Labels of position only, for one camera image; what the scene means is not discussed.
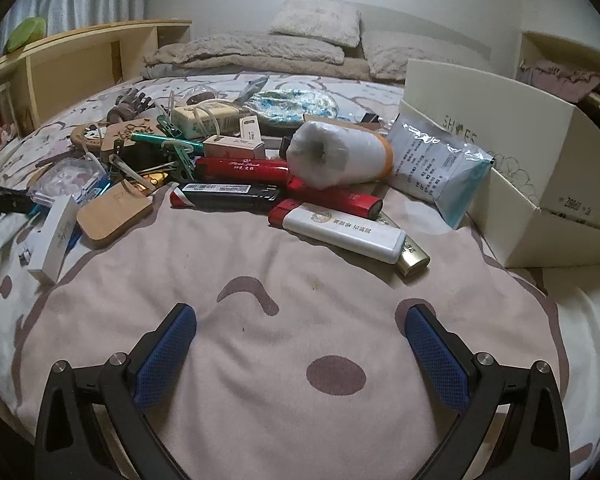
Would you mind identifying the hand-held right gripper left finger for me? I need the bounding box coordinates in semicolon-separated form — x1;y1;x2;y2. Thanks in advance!
34;302;198;480

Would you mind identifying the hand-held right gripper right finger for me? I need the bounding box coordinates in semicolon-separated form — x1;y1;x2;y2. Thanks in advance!
404;303;571;480

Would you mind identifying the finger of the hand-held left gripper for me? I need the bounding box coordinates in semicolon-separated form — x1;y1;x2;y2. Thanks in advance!
0;182;34;217

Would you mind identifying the clear false nail box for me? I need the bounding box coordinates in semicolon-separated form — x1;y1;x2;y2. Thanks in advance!
27;156;107;206

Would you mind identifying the cream shoe box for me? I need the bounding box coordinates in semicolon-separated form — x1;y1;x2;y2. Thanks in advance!
397;57;600;268

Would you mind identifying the white plastic bag roll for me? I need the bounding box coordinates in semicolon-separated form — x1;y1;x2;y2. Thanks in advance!
286;119;394;191

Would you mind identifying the small white box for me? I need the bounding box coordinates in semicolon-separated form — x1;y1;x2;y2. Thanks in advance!
28;194;79;286

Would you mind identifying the blue foil packet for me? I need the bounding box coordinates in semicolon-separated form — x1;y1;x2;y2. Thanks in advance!
30;180;112;217

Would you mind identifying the gold tube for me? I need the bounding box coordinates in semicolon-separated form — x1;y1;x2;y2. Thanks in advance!
376;212;432;277

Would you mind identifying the round panda wooden coaster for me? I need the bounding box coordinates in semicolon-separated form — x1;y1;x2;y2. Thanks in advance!
70;122;112;155

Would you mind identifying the rounded wooden tag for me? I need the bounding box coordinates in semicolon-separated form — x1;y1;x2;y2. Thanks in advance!
75;180;154;251

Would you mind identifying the bear printed bed sheet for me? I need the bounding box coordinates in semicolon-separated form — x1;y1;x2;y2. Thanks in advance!
0;72;600;480

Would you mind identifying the carved square wooden coaster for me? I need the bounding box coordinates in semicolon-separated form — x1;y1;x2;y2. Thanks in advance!
102;116;170;157

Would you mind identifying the wooden bedside shelf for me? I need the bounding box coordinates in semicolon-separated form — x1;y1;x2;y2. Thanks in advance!
0;20;193;133

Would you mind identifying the zebra hair claw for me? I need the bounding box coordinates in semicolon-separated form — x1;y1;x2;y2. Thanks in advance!
106;87;153;122

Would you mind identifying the white lighter red cap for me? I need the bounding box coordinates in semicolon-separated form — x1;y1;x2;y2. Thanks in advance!
266;198;407;266

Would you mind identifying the green plush cushion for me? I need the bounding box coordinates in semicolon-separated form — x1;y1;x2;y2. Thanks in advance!
5;16;48;54

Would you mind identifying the green lighter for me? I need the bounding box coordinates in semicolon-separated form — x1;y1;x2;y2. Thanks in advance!
129;131;204;155

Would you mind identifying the black lighter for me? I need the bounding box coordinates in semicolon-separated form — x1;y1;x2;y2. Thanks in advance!
169;181;282;213

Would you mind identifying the green plastic clip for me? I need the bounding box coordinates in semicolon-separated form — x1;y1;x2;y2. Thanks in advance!
156;114;204;182

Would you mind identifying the short red lighter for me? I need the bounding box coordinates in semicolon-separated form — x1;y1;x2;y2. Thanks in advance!
286;176;384;222

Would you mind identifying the face mask packet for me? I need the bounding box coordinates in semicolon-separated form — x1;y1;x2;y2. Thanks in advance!
384;111;496;229

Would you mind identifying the long red lighter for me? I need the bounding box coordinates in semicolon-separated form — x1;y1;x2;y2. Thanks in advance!
194;156;295;184

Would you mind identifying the grey curtain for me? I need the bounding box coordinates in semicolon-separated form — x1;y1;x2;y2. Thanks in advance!
7;0;153;43

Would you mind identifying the yellow square box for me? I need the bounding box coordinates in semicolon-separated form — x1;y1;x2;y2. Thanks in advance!
171;102;244;140

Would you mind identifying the small beige carton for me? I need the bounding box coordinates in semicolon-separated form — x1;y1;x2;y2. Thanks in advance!
201;134;267;162

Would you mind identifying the beige fleece blanket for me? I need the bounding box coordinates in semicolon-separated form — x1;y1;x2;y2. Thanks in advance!
142;45;406;83

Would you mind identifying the grey-green sachet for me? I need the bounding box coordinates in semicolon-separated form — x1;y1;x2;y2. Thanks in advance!
237;77;271;108

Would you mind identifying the floral fabric pouch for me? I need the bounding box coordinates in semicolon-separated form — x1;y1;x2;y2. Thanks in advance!
244;86;339;127

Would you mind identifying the grey textured pillow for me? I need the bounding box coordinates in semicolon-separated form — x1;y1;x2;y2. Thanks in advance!
361;30;493;83
155;32;346;67

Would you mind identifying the pile of clothes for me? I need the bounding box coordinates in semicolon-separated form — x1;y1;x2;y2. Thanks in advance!
517;57;600;126

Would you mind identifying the fluffy beige pillow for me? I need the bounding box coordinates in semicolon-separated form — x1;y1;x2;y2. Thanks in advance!
268;0;362;50

